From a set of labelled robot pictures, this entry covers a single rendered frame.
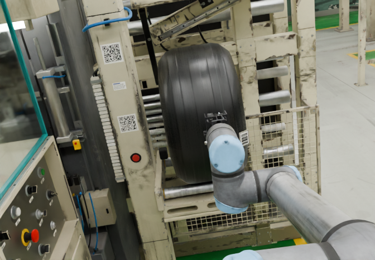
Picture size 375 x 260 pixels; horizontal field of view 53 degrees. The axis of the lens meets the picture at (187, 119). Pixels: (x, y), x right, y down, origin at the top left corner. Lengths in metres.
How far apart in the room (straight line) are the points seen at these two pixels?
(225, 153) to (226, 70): 0.49
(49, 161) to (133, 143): 0.33
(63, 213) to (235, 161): 0.86
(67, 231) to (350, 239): 1.21
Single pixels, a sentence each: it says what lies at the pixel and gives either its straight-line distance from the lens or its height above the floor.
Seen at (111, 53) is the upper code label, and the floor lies 1.51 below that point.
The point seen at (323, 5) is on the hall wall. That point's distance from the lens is 11.55.
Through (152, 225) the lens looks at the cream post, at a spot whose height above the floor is 0.71.
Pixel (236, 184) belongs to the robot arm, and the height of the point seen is 1.21.
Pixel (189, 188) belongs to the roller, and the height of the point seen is 0.92.
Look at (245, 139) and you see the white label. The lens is 1.40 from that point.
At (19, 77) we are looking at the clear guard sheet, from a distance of 1.38.
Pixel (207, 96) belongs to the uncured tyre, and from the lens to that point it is 1.34.
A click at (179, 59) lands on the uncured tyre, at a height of 1.45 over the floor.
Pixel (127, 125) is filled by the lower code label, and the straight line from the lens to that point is 1.56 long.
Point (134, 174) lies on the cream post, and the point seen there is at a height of 0.98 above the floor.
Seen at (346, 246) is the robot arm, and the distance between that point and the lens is 0.53.
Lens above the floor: 1.76
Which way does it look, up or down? 21 degrees down
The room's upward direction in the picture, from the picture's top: 9 degrees counter-clockwise
